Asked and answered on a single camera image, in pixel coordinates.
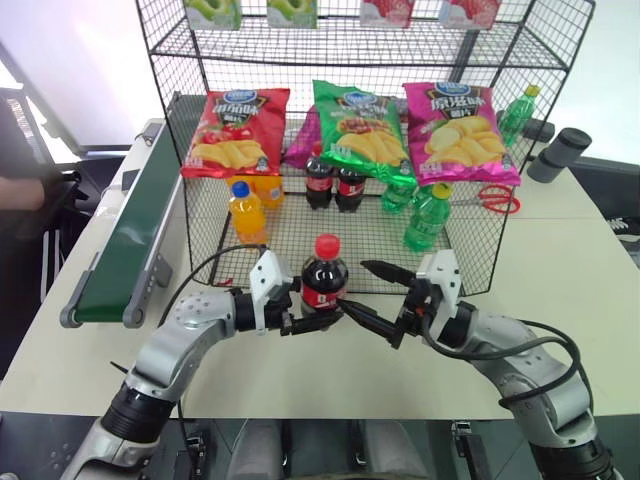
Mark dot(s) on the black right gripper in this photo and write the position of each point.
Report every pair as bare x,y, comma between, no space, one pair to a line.
417,306

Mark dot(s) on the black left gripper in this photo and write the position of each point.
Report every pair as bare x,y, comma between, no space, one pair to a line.
283,314

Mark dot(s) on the small cola bottle red cap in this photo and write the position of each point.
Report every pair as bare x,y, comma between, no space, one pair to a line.
325,282
351,190
319,184

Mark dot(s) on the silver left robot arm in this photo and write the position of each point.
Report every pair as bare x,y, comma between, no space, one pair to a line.
165,345

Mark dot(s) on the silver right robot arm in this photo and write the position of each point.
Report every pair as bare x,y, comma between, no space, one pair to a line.
525,360

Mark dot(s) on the green belt conveyor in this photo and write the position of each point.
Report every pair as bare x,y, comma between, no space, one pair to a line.
125,235

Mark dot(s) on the green soda bottle yellow cap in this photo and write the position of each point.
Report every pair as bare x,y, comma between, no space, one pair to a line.
517,116
396,199
426,222

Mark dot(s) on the orange soda bottle blue cap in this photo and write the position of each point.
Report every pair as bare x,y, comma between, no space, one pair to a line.
246,215

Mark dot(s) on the grey rounded shape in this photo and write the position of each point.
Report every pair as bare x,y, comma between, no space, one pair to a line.
397,450
260,450

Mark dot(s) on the purple snack bag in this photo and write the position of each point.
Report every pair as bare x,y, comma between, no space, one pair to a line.
301,146

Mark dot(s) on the green potato chips bag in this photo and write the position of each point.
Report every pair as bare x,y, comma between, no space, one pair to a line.
361,135

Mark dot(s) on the magenta potato chips bag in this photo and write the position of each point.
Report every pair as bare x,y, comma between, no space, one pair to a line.
460,135

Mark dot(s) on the red potato chips bag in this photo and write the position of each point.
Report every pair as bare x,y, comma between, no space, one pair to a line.
235,135

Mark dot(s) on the black bag with white print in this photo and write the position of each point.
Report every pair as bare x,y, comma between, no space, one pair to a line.
617,200

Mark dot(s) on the red printed carton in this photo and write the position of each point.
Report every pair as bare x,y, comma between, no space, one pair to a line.
387,11
469,12

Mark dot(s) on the green printed carton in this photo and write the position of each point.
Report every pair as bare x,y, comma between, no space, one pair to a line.
292,11
212,11

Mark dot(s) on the person in black clothes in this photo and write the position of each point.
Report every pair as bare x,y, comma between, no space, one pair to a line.
25,165

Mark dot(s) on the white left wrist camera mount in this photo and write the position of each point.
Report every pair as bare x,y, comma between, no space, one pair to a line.
267,280

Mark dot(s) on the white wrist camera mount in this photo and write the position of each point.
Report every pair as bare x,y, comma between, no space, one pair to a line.
442,275
267,280

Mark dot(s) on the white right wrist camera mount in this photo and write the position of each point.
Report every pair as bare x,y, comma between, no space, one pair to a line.
442,275

